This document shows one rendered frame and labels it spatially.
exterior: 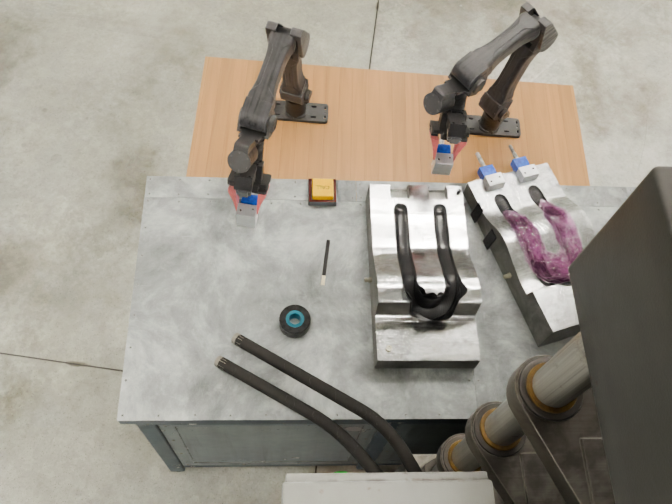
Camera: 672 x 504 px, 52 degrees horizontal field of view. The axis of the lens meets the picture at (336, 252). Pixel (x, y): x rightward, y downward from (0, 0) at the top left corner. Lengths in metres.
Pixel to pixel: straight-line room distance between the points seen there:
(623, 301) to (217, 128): 1.61
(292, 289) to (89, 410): 1.07
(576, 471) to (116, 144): 2.51
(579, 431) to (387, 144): 1.28
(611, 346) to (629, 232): 0.11
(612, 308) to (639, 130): 2.89
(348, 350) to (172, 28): 2.18
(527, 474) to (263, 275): 0.91
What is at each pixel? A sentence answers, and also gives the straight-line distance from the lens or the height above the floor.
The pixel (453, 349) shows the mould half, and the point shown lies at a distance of 1.76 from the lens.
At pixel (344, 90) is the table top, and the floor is 0.80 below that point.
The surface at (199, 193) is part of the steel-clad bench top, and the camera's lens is 1.99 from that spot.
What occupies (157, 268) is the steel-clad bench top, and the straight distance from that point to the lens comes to 1.89.
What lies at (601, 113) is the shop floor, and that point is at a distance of 3.55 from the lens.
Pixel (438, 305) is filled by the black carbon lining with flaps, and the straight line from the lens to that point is 1.78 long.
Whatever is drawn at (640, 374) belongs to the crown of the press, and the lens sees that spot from 0.67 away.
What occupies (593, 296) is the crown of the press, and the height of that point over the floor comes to 1.85.
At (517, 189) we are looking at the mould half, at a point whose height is 0.86.
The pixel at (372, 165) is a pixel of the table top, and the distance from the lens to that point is 2.06.
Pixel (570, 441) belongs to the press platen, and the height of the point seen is 1.54.
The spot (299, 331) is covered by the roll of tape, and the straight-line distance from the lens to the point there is 1.75.
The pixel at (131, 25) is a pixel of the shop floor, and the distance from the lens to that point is 3.59.
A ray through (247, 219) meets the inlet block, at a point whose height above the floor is 0.94.
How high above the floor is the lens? 2.47
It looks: 62 degrees down
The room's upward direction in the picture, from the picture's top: 10 degrees clockwise
